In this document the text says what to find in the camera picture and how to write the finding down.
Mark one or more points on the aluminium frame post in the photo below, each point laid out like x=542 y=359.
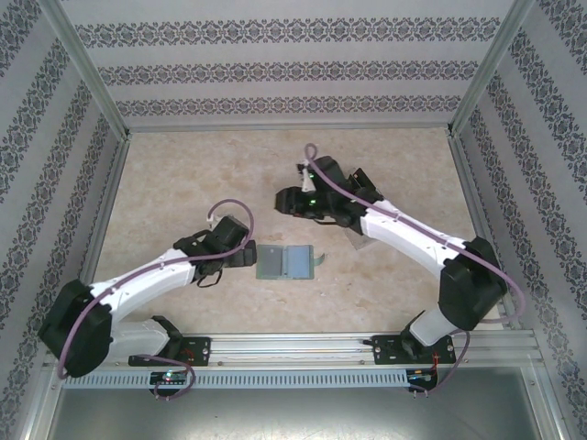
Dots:
x=486 y=69
x=94 y=69
x=546 y=403
x=43 y=399

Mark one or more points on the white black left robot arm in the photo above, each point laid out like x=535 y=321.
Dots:
x=151 y=279

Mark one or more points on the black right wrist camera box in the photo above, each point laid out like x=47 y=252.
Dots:
x=330 y=169

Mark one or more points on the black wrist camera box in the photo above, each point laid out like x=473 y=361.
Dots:
x=330 y=169
x=231 y=231

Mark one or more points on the grey metal panel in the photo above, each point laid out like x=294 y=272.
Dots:
x=293 y=417

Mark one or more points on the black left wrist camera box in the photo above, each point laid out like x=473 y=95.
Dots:
x=231 y=231

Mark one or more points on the aluminium frame rail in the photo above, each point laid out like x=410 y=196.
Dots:
x=111 y=192
x=464 y=174

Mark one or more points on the long aluminium base rail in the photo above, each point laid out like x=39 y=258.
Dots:
x=293 y=348

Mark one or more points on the small controller board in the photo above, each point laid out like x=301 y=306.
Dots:
x=422 y=377
x=169 y=378

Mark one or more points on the green card holder wallet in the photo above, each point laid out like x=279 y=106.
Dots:
x=300 y=261

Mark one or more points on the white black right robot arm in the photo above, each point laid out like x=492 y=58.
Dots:
x=403 y=229

